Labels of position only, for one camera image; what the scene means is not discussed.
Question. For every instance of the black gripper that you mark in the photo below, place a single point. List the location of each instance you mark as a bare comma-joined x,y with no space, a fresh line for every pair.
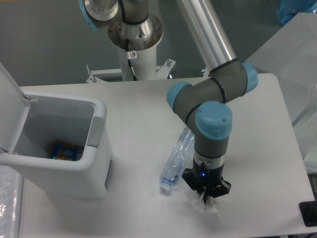
207,183

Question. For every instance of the white plastic wrapper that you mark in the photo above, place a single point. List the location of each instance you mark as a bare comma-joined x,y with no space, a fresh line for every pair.
210,206

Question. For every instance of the clear crushed plastic bottle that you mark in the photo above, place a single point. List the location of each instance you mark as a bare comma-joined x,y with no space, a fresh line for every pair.
179,158

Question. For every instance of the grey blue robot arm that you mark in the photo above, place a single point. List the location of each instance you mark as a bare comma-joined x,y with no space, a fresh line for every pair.
203,106

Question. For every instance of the white open trash can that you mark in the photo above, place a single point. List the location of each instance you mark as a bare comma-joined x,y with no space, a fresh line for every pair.
30,122

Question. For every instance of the black device at edge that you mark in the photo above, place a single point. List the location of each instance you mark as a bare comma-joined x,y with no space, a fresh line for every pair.
309,213

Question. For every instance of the blue yellow snack packet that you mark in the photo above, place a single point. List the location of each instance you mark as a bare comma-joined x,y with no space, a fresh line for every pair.
66,151

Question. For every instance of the translucent plastic box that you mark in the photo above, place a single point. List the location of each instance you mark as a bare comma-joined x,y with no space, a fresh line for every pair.
291,55

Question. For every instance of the blue water jug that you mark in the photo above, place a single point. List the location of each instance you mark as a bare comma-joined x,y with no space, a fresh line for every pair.
289,8

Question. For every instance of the paper sheet in sleeve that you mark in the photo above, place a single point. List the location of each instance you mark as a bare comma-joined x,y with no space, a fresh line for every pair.
11,183

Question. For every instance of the white mounting bracket right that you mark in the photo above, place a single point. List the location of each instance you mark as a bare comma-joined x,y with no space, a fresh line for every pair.
165,71

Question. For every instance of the white mounting bracket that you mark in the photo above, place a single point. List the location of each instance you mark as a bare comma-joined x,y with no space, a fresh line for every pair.
108,75
165,71

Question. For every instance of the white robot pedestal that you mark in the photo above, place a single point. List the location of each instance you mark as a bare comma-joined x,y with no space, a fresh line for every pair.
144,64

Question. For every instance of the white mounting bracket left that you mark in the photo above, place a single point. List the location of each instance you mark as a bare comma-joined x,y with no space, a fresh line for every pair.
108,75

